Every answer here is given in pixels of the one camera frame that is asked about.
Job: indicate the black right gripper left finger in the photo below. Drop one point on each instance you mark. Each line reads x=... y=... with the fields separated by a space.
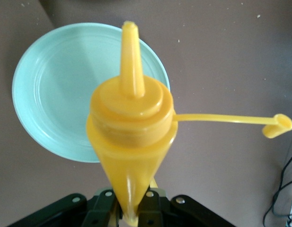
x=89 y=216

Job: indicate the light green plate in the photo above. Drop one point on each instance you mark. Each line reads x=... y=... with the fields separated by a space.
x=53 y=94

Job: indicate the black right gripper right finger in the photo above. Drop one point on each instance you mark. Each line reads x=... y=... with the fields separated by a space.
x=164 y=216

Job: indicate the yellow squeeze bottle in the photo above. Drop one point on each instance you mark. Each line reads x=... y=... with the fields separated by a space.
x=129 y=132

